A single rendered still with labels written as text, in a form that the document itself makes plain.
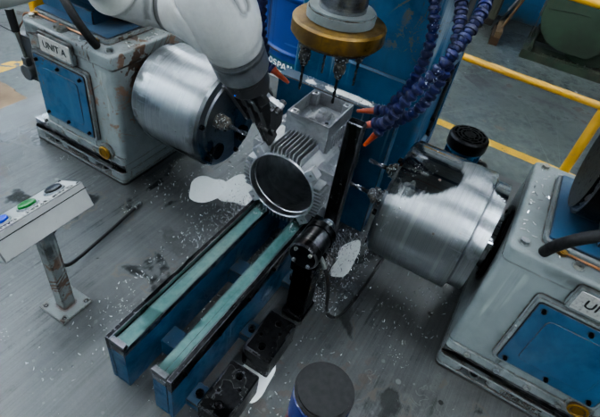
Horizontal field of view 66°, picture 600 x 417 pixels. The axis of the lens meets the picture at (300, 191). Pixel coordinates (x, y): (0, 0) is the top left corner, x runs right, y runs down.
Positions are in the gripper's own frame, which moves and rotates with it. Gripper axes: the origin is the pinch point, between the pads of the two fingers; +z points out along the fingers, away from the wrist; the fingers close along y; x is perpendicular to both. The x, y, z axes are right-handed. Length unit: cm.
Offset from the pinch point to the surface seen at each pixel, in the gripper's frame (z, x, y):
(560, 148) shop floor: 229, -172, -85
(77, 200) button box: -11.5, 31.3, 17.4
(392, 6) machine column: -2.3, -37.1, -9.4
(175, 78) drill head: -1.8, -1.4, 24.4
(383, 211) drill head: 0.7, 4.4, -28.3
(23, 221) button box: -17.5, 38.4, 18.1
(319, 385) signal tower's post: -32, 35, -35
